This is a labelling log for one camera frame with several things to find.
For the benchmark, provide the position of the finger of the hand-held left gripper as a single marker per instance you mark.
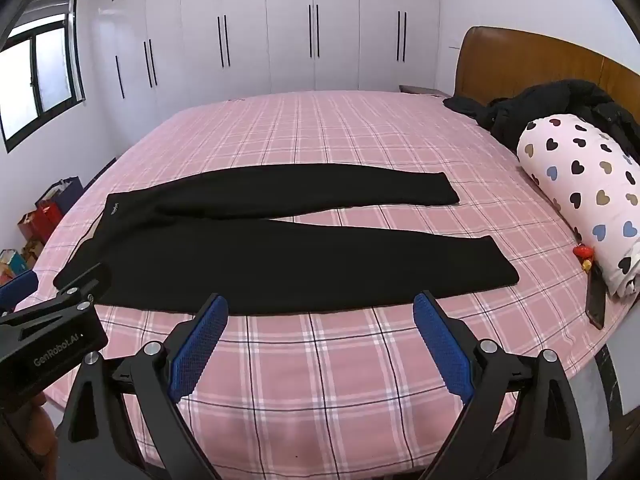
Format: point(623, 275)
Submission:
point(82, 282)
point(17, 290)

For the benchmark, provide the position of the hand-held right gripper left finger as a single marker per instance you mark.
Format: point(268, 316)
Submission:
point(200, 342)

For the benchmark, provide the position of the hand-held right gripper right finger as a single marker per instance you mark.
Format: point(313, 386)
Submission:
point(442, 350)

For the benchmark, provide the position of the black pants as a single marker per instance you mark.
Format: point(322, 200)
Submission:
point(250, 260)

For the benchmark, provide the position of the teal box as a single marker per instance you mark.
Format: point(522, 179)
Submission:
point(12, 262)

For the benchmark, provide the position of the gold box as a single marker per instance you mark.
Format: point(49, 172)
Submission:
point(34, 252)

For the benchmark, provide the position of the red gift bag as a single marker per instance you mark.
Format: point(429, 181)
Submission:
point(29, 225)
point(51, 216)

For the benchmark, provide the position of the navy gift bag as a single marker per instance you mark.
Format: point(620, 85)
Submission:
point(67, 190)

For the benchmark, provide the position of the dark flat object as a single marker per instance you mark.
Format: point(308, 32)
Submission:
point(596, 305)

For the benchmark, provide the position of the small red toy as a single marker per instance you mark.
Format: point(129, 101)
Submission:
point(584, 255)

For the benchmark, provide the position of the black framed window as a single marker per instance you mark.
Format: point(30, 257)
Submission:
point(40, 75)

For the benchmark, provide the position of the heart print rolled blanket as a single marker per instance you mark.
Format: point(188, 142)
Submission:
point(575, 175)

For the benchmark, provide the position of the bed with pink plaid sheet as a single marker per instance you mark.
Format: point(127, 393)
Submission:
point(350, 125)

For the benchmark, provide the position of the dark nightstand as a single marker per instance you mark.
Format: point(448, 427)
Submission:
point(425, 90)

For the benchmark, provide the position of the black jacket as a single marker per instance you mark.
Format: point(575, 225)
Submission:
point(550, 100)

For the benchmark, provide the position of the wooden headboard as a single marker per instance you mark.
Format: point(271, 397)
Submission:
point(525, 65)

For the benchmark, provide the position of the white wardrobe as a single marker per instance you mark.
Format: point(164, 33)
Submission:
point(290, 35)

